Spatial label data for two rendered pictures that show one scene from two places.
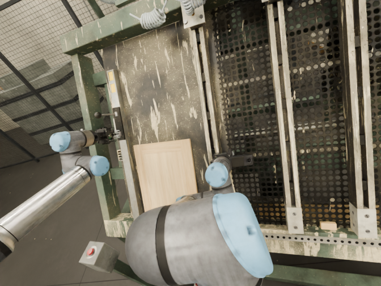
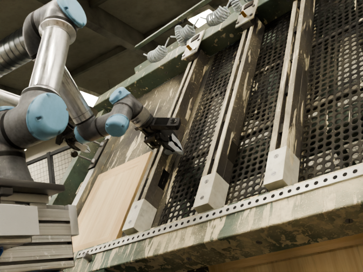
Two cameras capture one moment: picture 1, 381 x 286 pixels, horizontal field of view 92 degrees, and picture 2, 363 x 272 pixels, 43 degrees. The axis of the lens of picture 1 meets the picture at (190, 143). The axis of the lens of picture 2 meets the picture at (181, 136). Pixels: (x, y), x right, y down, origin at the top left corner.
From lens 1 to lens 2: 1.69 m
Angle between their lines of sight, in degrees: 58
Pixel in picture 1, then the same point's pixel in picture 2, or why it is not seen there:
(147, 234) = not seen: hidden behind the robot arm
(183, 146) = (142, 160)
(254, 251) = not seen: outside the picture
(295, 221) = (204, 189)
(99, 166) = not seen: hidden behind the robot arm
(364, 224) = (272, 166)
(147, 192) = (80, 223)
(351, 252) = (257, 216)
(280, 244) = (182, 235)
